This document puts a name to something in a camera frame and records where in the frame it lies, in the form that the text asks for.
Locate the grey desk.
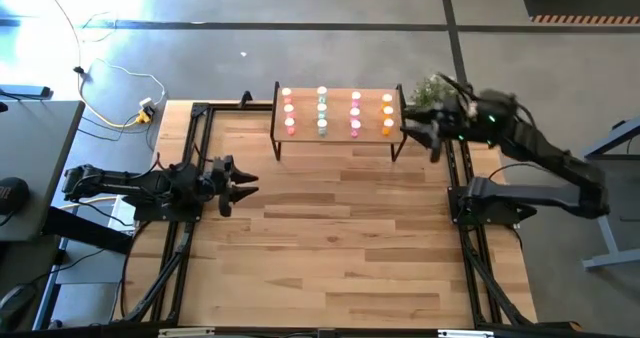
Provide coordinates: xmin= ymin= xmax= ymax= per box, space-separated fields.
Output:
xmin=0 ymin=99 xmax=86 ymax=243

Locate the black desk beam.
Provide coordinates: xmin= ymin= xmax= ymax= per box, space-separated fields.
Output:
xmin=42 ymin=205 xmax=136 ymax=255

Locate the black computer mouse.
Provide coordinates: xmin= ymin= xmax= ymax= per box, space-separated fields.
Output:
xmin=0 ymin=283 xmax=37 ymax=329

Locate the blue-grey metal table frame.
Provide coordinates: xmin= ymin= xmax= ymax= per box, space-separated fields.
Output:
xmin=582 ymin=117 xmax=640 ymax=272

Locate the black round device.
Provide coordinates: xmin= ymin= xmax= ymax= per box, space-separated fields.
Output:
xmin=0 ymin=176 xmax=31 ymax=217

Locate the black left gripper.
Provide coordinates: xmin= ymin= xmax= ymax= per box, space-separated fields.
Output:
xmin=201 ymin=154 xmax=261 ymax=219

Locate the silver bracket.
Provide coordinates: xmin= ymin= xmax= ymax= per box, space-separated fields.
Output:
xmin=437 ymin=329 xmax=496 ymax=338
xmin=158 ymin=327 xmax=216 ymax=338

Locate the yellow cable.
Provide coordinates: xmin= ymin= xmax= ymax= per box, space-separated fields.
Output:
xmin=37 ymin=0 xmax=151 ymax=129

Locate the green potted plant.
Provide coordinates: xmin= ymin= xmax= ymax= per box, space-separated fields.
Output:
xmin=410 ymin=74 xmax=459 ymax=112

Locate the white box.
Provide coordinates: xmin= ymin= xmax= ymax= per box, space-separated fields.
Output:
xmin=110 ymin=197 xmax=137 ymax=232

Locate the white cable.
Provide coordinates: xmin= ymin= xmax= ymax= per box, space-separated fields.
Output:
xmin=77 ymin=10 xmax=167 ymax=107

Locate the black aluminium rig frame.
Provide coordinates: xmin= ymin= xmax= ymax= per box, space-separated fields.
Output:
xmin=113 ymin=90 xmax=581 ymax=338

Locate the wooden shelf black metal frame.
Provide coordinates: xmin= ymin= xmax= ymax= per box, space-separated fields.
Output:
xmin=270 ymin=81 xmax=410 ymax=163

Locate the black camera cable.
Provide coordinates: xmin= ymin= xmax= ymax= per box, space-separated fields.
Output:
xmin=435 ymin=71 xmax=476 ymax=104

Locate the black flat device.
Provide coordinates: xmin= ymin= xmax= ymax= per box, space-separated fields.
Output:
xmin=0 ymin=83 xmax=53 ymax=100

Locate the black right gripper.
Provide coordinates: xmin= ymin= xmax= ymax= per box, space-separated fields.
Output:
xmin=399 ymin=96 xmax=469 ymax=165

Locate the right wrist camera housing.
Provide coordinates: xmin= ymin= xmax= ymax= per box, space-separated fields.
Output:
xmin=472 ymin=90 xmax=519 ymax=129

